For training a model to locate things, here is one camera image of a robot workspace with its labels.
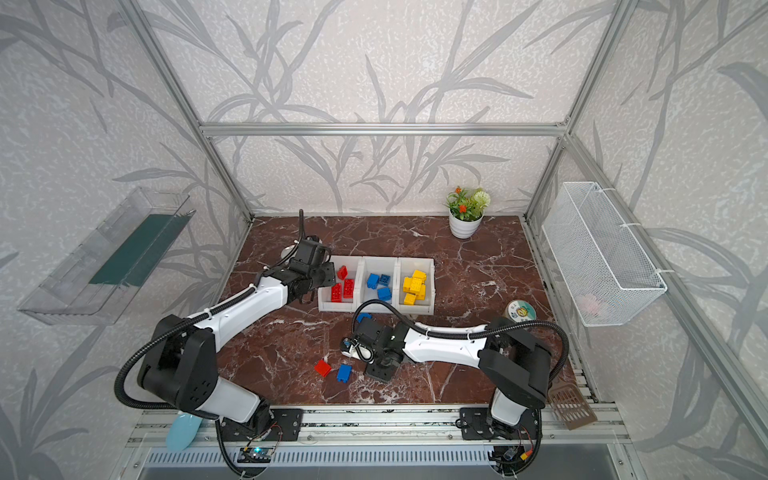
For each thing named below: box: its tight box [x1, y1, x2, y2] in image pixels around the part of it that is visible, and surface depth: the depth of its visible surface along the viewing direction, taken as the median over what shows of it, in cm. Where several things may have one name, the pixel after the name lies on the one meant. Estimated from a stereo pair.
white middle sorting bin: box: [356, 256, 400, 313], surface depth 99 cm
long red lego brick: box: [343, 279, 355, 299], surface depth 100 cm
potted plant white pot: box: [443, 186, 491, 239], surface depth 107 cm
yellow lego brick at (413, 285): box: [403, 277, 422, 293], surface depth 96 cm
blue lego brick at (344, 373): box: [337, 364, 352, 383], surface depth 83 cm
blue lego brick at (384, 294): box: [377, 287, 392, 301], surface depth 99 cm
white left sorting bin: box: [342, 256, 364, 312], surface depth 98 cm
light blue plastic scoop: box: [166, 412, 203, 451], surface depth 74 cm
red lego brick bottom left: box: [314, 359, 332, 378], surface depth 85 cm
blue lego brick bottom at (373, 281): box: [366, 273, 380, 290], surface depth 101 cm
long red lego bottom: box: [331, 283, 343, 303], surface depth 98 cm
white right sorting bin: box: [396, 257, 436, 316], surface depth 98 cm
